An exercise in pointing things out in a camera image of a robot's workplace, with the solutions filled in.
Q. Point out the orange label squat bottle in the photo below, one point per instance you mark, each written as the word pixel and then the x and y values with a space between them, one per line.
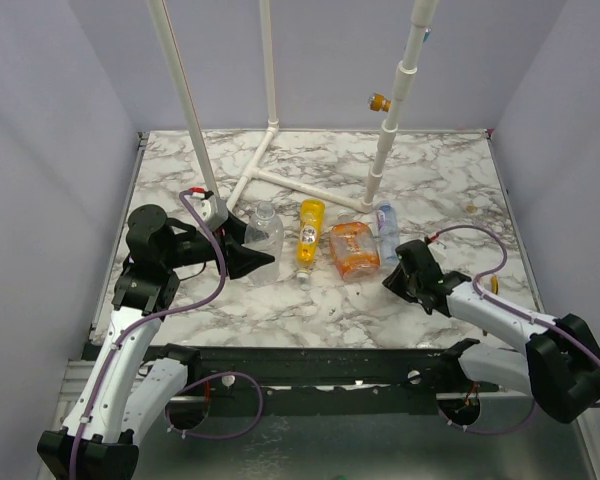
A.
pixel 353 250

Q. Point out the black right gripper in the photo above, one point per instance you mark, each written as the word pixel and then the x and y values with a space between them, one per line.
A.
pixel 412 275

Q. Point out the small blue-label water bottle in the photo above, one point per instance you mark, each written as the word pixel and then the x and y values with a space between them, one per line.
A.
pixel 388 232

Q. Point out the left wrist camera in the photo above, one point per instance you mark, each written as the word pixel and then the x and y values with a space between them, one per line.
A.
pixel 212 209

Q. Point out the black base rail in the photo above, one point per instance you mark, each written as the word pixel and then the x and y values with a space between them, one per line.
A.
pixel 325 382

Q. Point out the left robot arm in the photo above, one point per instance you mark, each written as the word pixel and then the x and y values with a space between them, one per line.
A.
pixel 101 436

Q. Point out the clear plastic bottle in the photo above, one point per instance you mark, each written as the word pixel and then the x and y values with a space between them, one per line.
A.
pixel 265 233

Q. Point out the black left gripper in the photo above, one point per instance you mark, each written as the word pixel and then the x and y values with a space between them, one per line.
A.
pixel 239 259

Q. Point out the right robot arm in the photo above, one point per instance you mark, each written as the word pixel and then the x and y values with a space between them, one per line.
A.
pixel 555 361

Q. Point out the yellow pomelo drink bottle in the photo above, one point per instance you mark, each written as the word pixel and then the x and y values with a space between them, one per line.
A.
pixel 311 220

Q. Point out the orange knob on pipe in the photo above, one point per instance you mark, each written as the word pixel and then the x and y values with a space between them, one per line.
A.
pixel 379 103

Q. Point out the yellow handled pliers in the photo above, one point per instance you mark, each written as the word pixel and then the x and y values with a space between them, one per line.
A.
pixel 494 284

